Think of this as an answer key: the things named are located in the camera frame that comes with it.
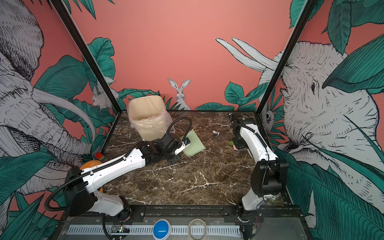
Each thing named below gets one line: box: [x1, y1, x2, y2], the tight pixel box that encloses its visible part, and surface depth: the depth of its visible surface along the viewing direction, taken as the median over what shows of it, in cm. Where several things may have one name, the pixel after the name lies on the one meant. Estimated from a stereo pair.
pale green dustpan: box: [180, 129, 206, 157], surface depth 81 cm
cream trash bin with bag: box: [127, 95, 173, 141], surface depth 90 cm
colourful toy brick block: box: [95, 152, 107, 163], surface depth 91 cm
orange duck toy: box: [80, 160, 103, 170], surface depth 85 cm
